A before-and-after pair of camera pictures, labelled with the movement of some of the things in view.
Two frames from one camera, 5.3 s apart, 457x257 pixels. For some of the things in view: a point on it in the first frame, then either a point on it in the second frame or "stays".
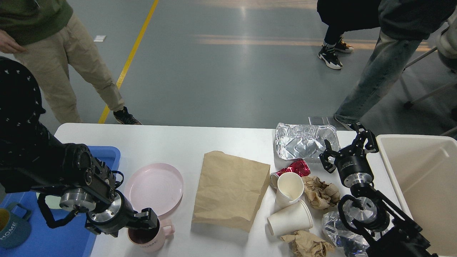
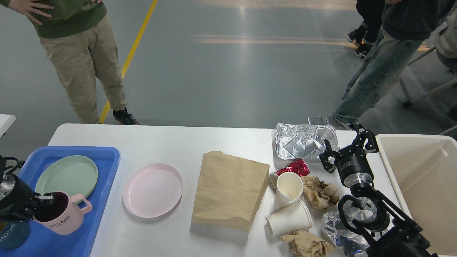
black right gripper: (353, 164) stays
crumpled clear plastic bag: (347, 243) stays
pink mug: (150, 240) to (65, 217)
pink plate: (156, 186) stays
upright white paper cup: (290, 188) stays
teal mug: (14, 231) stays
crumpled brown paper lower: (304, 244) stays
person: (339, 15) to (363, 36)
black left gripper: (119, 214) to (17, 198)
